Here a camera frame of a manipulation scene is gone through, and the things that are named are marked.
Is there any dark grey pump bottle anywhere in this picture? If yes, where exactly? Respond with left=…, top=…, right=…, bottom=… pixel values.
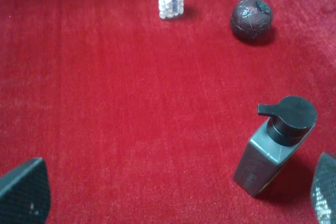
left=233, top=95, right=318, bottom=198

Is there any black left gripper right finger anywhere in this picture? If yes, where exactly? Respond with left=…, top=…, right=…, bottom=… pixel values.
left=310, top=152, right=335, bottom=224

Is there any red velvet table cloth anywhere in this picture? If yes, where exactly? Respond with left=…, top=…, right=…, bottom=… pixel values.
left=1, top=0, right=335, bottom=223

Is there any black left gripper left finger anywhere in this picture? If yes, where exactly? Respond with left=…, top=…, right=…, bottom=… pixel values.
left=1, top=157, right=51, bottom=223

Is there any dark maroon ball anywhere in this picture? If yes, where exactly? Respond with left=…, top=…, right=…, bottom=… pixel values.
left=229, top=0, right=274, bottom=41

